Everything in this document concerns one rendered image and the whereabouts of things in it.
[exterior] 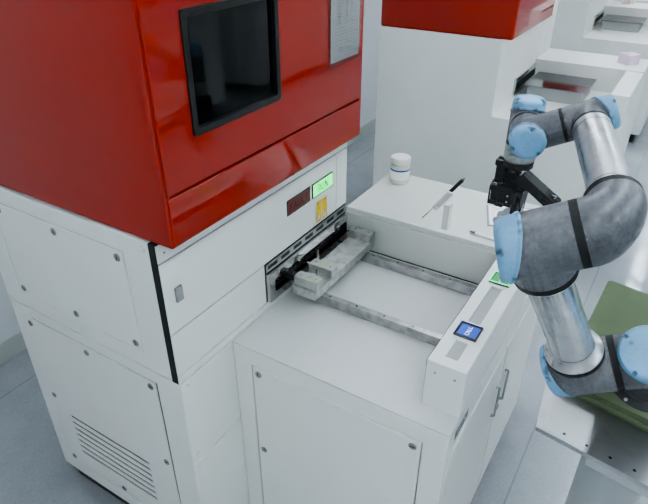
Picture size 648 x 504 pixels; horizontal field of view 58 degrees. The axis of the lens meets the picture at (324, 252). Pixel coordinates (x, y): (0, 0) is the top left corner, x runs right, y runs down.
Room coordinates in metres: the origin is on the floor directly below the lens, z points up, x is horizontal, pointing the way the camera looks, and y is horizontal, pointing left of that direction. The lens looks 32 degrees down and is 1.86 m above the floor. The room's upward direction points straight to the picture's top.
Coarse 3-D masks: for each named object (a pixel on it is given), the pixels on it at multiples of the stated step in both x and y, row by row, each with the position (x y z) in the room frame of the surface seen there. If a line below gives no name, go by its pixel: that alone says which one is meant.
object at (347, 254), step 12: (348, 240) 1.66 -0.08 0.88; (360, 240) 1.66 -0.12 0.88; (336, 252) 1.59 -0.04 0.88; (348, 252) 1.59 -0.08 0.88; (360, 252) 1.59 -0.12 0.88; (336, 264) 1.52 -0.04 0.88; (348, 264) 1.53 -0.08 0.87; (324, 276) 1.45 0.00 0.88; (336, 276) 1.46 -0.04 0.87; (300, 288) 1.39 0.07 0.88; (324, 288) 1.41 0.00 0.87
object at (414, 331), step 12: (324, 300) 1.39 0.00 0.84; (336, 300) 1.37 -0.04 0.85; (348, 312) 1.35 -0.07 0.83; (360, 312) 1.33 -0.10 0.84; (372, 312) 1.31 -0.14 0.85; (384, 324) 1.29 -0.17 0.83; (396, 324) 1.27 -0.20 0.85; (408, 324) 1.26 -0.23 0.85; (420, 336) 1.23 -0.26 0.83; (432, 336) 1.21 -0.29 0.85
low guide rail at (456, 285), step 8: (368, 256) 1.62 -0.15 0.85; (376, 256) 1.61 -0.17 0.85; (376, 264) 1.60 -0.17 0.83; (384, 264) 1.59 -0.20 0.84; (392, 264) 1.57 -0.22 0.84; (400, 264) 1.56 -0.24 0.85; (408, 264) 1.57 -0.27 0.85; (400, 272) 1.56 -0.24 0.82; (408, 272) 1.54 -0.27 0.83; (416, 272) 1.53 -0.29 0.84; (424, 272) 1.52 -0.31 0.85; (432, 272) 1.52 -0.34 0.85; (424, 280) 1.51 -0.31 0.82; (432, 280) 1.50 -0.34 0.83; (440, 280) 1.49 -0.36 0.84; (448, 280) 1.47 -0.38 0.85; (456, 280) 1.47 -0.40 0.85; (448, 288) 1.47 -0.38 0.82; (456, 288) 1.46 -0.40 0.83; (464, 288) 1.45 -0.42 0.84; (472, 288) 1.43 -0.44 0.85
